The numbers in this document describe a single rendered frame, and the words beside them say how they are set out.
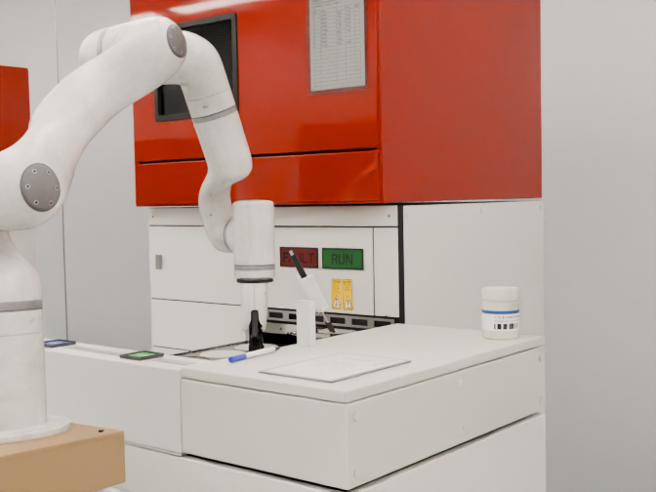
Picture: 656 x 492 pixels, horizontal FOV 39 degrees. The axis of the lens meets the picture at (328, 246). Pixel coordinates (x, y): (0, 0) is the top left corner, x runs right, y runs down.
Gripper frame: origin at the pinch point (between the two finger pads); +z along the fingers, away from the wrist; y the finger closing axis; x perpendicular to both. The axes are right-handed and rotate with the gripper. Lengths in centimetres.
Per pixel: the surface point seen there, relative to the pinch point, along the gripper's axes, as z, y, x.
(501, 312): -10, 19, 46
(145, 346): 43, -295, -67
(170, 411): 3.2, 35.8, -13.3
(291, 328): -1.3, -27.9, 7.4
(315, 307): -11.5, 17.2, 11.8
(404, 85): -56, -12, 33
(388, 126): -47, -7, 29
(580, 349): 24, -136, 111
